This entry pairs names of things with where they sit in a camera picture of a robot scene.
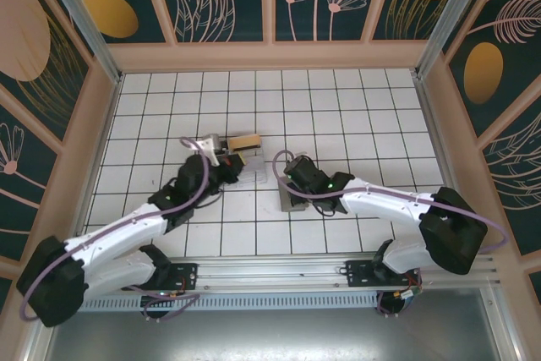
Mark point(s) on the grey leather card holder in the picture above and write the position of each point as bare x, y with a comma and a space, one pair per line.
291, 202

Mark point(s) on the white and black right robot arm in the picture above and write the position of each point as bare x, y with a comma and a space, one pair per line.
389, 200

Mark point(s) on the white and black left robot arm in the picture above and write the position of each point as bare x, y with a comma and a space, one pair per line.
127, 225

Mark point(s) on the clear acrylic card stand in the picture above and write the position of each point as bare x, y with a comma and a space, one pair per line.
255, 171

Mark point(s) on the gold plastic card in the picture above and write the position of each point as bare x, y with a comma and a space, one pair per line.
244, 142

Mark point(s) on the green circuit board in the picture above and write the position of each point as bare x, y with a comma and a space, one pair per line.
408, 294

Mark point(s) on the grey metal sheet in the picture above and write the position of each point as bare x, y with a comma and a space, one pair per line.
274, 335

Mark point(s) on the aluminium table side rail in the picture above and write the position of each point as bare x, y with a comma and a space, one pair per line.
446, 166
98, 162

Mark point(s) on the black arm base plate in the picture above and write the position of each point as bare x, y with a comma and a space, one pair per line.
190, 276
355, 272

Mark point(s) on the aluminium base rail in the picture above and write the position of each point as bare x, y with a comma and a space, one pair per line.
274, 274

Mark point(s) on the aluminium corner post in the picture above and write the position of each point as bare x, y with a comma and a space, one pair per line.
84, 18
445, 18

